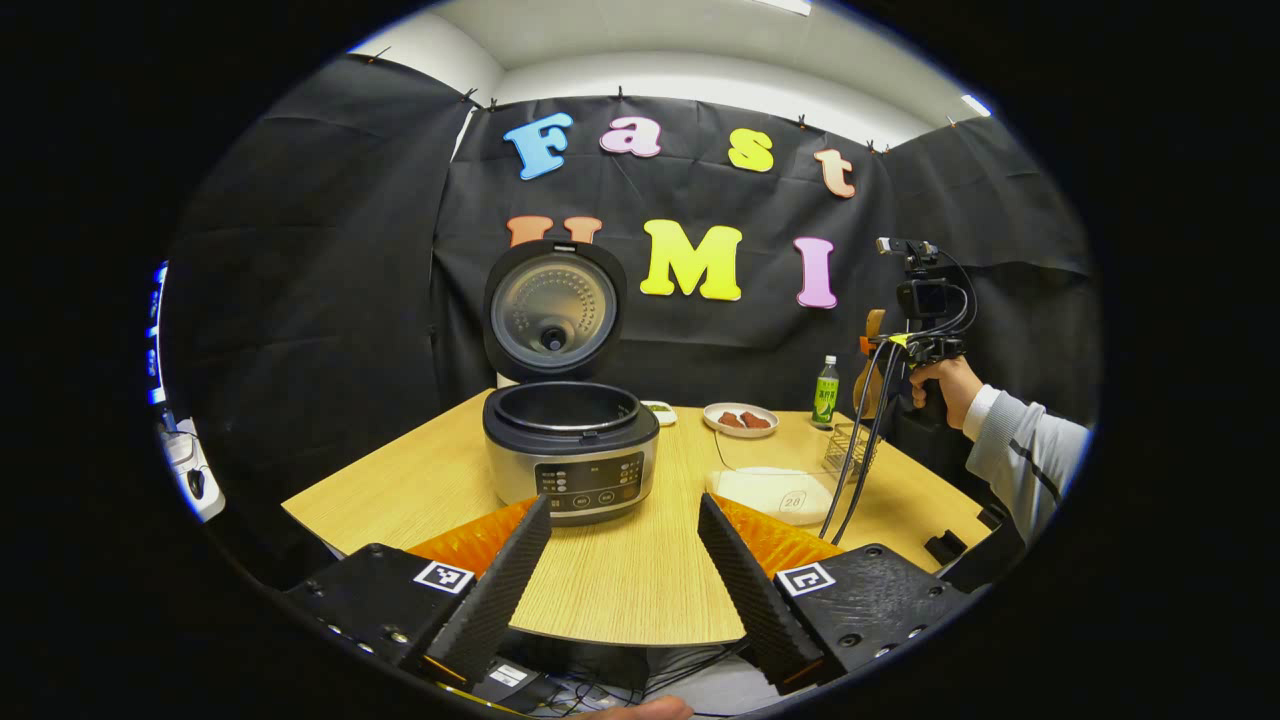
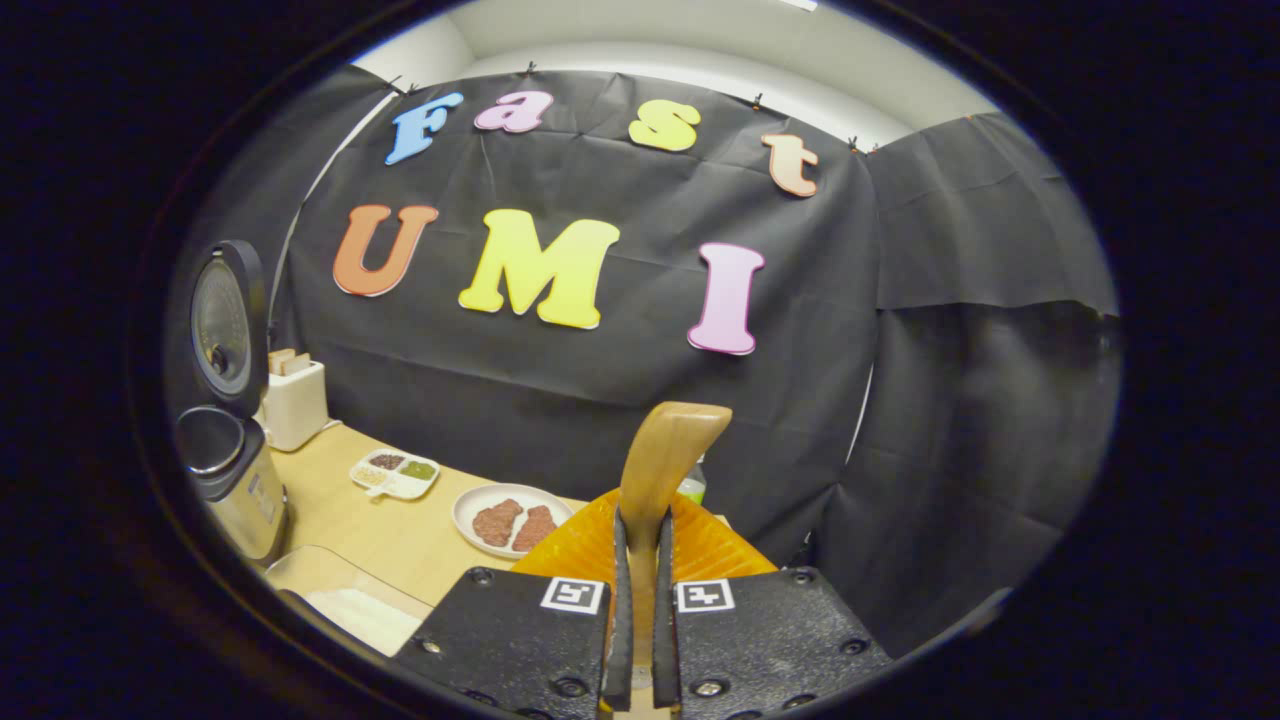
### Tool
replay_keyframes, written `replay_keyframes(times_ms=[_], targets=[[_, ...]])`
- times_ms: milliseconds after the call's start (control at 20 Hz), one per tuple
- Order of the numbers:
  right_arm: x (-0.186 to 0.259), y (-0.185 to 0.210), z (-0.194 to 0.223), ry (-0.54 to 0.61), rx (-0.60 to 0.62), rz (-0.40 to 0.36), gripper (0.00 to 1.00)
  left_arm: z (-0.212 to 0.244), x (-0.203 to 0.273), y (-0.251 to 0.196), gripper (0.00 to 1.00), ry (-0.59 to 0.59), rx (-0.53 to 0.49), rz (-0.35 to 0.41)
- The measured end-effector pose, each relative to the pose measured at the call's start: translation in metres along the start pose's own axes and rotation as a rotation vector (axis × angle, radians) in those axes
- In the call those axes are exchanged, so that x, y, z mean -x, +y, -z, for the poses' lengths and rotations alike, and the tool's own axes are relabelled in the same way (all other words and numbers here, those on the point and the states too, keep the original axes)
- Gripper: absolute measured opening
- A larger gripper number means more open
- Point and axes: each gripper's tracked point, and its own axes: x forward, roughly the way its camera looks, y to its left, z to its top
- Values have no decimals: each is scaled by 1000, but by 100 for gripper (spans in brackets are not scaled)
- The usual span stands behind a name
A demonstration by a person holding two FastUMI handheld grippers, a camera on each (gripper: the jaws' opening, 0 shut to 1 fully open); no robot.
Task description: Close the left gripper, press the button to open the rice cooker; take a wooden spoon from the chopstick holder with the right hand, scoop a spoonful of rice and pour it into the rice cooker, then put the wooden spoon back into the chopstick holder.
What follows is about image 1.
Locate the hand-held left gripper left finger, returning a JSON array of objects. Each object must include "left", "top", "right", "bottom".
[{"left": 285, "top": 493, "right": 554, "bottom": 691}]

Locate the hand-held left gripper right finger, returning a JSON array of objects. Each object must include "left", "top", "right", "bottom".
[{"left": 697, "top": 492, "right": 976, "bottom": 698}]

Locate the wooden spoon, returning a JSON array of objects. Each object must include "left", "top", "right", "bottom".
[{"left": 853, "top": 308, "right": 891, "bottom": 419}]

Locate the clear box of rice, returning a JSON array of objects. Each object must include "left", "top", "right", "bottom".
[{"left": 705, "top": 466, "right": 841, "bottom": 528}]

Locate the clear wire chopstick holder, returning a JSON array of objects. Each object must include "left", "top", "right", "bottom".
[{"left": 822, "top": 422, "right": 881, "bottom": 481}]

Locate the black silver rice cooker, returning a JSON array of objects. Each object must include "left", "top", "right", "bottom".
[{"left": 482, "top": 239, "right": 661, "bottom": 527}]

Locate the green tea bottle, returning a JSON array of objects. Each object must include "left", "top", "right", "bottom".
[{"left": 811, "top": 355, "right": 841, "bottom": 431}]

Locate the black box with white label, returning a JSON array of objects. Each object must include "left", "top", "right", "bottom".
[{"left": 470, "top": 655, "right": 546, "bottom": 711}]

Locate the white round plate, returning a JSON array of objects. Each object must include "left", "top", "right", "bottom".
[{"left": 703, "top": 402, "right": 780, "bottom": 439}]

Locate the white side desk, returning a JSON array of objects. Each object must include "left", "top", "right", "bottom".
[{"left": 155, "top": 410, "right": 227, "bottom": 523}]

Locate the computer monitor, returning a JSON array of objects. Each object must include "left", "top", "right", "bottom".
[{"left": 148, "top": 262, "right": 171, "bottom": 406}]

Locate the black cable bundle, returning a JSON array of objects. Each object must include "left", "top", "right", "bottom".
[{"left": 818, "top": 250, "right": 979, "bottom": 546}]

